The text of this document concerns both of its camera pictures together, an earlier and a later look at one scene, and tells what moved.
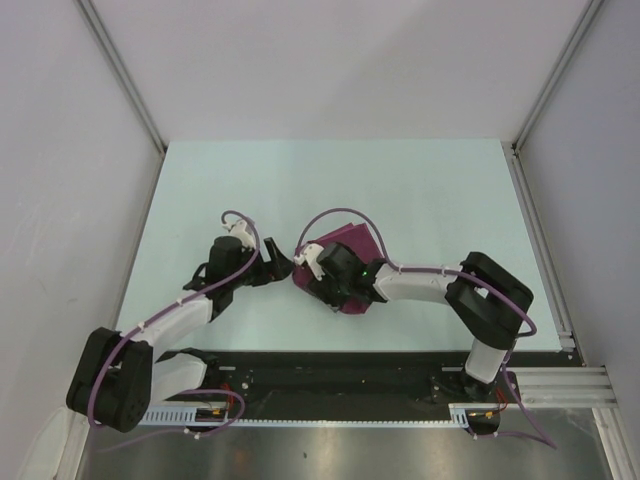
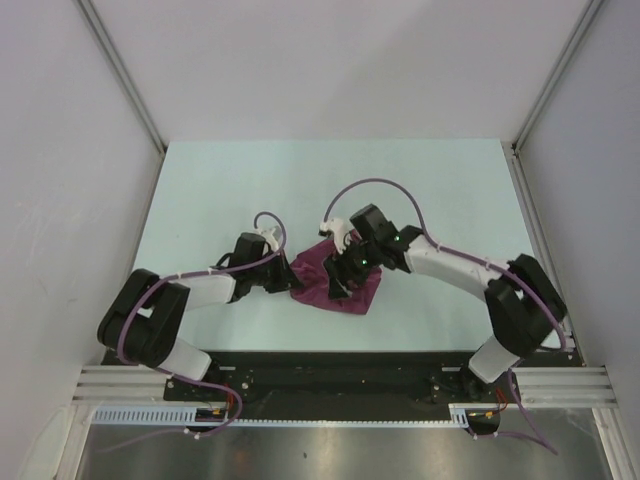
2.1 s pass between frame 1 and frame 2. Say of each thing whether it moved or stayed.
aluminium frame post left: stayed
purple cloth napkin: moved
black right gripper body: moved
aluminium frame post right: stayed
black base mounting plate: stayed
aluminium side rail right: stayed
